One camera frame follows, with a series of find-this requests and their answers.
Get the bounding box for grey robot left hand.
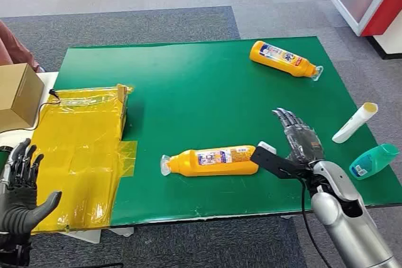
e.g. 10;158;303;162
0;138;63;236

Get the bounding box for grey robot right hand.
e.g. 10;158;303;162
272;108;326;165

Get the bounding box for orange bottle with clear cap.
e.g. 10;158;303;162
159;145;260;178

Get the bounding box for orange bottle with blue label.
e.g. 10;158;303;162
249;40;324;82

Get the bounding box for teal plastic bottle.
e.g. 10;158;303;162
348;143;400;181

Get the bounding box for green round container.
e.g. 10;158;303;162
0;146;14;172

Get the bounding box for white tube with yellow cap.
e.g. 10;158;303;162
332;102;379;144

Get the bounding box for white paper sheet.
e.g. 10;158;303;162
110;227;135;238
63;229;102;245

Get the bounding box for yellow taped cardboard box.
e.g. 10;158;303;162
29;84;138;233

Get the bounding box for brown cardboard box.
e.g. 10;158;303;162
0;63;45;133

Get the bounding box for green table mat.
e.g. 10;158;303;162
53;36;402;227

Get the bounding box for white cabinet with black base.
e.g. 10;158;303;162
366;21;402;60

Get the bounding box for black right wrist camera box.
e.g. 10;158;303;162
250;141;312;180

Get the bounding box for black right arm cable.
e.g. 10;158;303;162
301;178;332;268

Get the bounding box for thin black cable with plug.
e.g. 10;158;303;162
0;88;60;135

